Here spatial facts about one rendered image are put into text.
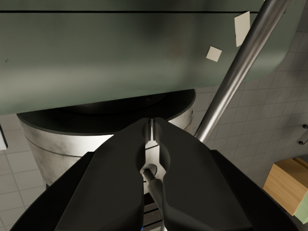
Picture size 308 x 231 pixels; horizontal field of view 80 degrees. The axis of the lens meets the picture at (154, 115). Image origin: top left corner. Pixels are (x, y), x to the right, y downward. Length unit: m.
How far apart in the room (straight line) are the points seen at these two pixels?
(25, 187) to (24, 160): 0.29
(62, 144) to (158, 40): 0.17
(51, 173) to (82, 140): 0.10
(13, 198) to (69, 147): 1.91
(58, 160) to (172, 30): 0.21
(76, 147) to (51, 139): 0.03
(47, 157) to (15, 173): 1.66
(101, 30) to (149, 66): 0.05
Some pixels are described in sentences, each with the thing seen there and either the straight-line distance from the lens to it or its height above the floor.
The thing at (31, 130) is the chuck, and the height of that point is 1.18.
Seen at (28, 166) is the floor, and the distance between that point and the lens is 1.89.
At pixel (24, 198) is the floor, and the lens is 2.14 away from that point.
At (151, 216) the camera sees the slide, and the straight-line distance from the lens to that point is 0.89.
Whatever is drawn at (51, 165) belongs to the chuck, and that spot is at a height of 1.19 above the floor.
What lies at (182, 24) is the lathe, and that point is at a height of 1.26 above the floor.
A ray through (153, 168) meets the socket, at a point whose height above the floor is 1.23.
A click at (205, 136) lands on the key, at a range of 0.16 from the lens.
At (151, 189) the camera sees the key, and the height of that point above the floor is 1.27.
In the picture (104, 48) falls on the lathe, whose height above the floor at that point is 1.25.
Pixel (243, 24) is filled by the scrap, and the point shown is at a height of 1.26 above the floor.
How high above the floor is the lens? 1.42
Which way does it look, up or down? 55 degrees down
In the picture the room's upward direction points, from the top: 143 degrees clockwise
